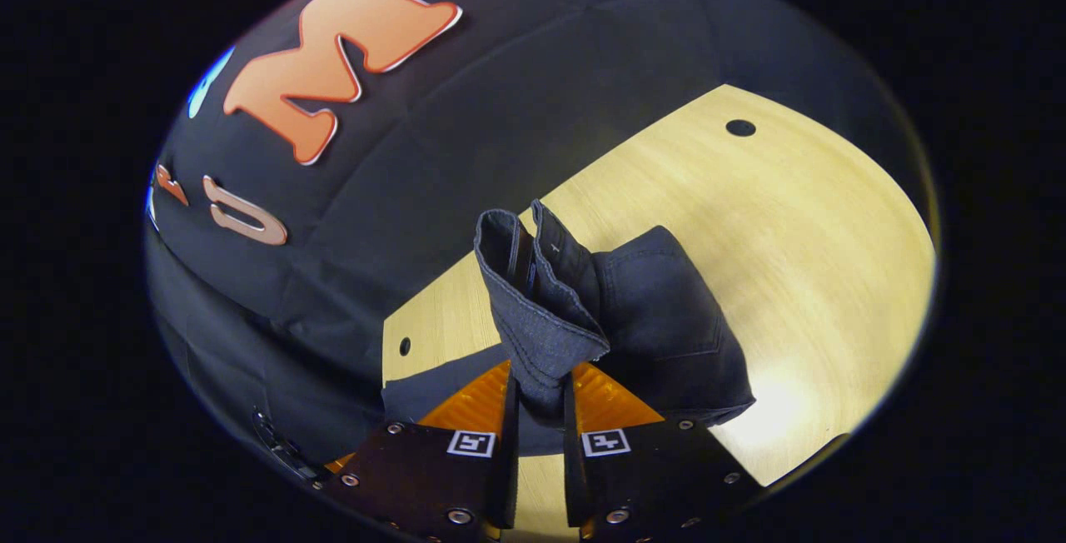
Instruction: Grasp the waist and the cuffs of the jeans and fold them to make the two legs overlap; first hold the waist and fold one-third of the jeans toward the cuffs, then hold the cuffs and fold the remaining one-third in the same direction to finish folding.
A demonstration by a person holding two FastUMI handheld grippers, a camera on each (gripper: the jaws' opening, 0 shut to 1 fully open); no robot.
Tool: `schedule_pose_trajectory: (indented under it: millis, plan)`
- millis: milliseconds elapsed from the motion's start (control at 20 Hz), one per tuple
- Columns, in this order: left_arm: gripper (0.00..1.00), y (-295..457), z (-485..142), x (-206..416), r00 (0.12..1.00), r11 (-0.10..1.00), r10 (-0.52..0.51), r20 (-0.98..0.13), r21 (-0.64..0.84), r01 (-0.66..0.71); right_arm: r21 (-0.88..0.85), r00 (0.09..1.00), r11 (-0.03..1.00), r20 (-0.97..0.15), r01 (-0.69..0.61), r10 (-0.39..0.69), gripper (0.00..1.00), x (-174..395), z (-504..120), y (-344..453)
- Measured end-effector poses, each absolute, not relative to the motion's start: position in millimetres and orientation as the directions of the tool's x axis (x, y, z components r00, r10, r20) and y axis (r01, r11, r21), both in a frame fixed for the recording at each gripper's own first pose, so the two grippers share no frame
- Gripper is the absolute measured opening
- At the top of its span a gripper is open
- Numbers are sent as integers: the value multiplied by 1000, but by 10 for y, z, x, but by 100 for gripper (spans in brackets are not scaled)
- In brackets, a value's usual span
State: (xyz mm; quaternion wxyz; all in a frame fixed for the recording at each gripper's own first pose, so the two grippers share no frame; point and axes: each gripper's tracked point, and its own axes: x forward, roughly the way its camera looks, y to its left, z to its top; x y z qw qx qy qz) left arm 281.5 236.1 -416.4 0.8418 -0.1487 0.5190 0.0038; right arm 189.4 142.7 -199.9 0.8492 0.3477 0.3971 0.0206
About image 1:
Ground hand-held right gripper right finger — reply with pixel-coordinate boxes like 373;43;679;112
565;362;763;543

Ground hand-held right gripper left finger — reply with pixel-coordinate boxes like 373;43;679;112
321;360;521;543

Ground dark grey jeans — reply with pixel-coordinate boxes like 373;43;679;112
381;200;757;456

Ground plain black curtain cloth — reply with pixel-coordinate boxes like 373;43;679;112
146;227;392;486

